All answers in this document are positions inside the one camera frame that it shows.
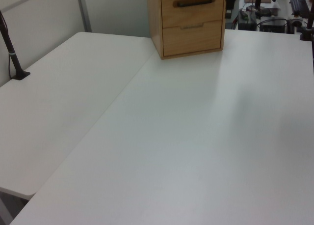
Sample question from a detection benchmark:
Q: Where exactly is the black pole with round base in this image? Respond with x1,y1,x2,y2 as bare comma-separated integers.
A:
246,0,272,17

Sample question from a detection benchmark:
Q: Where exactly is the dark device with green part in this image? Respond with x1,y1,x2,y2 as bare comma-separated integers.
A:
238,9,258,30

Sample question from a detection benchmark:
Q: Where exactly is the grey metal partition post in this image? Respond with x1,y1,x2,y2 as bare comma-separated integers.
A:
76,0,93,33

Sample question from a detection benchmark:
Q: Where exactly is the black keyboard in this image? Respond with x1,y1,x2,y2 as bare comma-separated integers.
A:
289,0,311,16

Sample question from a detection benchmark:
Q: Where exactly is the wooden two-drawer cabinet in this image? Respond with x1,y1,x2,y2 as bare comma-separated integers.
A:
146,0,226,60

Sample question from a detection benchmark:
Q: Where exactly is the wooden drawer with black handle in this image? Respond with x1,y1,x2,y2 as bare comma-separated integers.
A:
160,0,225,28

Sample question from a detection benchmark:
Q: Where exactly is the black clamp stand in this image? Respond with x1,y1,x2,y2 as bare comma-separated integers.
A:
298,0,314,41

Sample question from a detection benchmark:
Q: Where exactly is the thin black cable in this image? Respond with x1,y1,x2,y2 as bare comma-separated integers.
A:
0,13,13,80

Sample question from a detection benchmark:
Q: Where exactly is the black camera stand pole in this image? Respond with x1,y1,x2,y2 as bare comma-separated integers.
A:
0,10,31,82

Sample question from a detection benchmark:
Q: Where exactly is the black box device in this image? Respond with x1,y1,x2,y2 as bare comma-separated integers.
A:
259,18,288,34

